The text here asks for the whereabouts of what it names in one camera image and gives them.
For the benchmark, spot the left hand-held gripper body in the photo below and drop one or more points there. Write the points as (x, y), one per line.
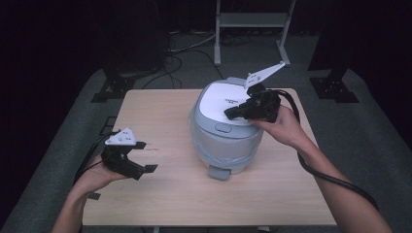
(120, 160)

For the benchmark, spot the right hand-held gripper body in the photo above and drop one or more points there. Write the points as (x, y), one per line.
(262, 105)

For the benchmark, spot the white rice cooker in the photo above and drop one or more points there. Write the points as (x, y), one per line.
(223, 145)

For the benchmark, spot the person's left hand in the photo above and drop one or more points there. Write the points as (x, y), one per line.
(95, 176)

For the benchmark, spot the person's right hand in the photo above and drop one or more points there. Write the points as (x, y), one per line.
(286, 129)

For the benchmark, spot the dark floor socket plate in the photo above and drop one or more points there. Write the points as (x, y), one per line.
(108, 123)

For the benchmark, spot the grey tape strip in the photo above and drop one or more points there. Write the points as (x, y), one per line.
(94, 196)

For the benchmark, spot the black stand base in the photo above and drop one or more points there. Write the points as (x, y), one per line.
(333, 89)
(113, 89)

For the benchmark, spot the white metal stand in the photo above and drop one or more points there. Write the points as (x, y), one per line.
(252, 19)

